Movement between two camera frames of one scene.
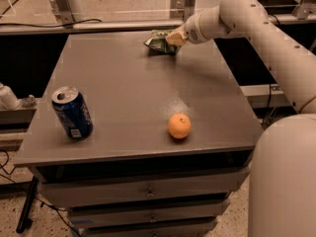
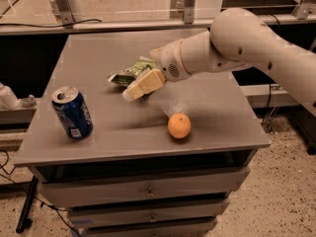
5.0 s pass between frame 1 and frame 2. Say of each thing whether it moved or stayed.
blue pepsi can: stayed
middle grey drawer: stayed
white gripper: moved
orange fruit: stayed
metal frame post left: stayed
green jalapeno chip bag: moved
